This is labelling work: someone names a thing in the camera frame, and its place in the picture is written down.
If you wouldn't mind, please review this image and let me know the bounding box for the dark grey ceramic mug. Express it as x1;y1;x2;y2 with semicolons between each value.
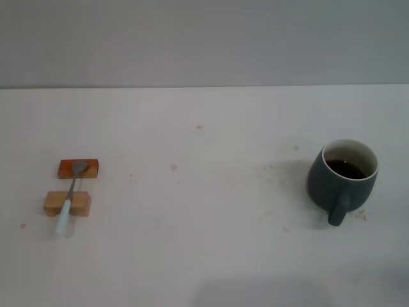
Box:
307;138;380;227

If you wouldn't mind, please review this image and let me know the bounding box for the spoon with light blue handle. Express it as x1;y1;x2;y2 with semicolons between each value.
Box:
55;161;89;237

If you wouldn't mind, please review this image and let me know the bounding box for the orange-brown wooden block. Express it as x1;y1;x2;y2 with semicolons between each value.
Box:
57;159;100;180

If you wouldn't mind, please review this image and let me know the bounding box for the light wooden notched block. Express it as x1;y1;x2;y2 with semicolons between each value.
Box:
43;191;92;218

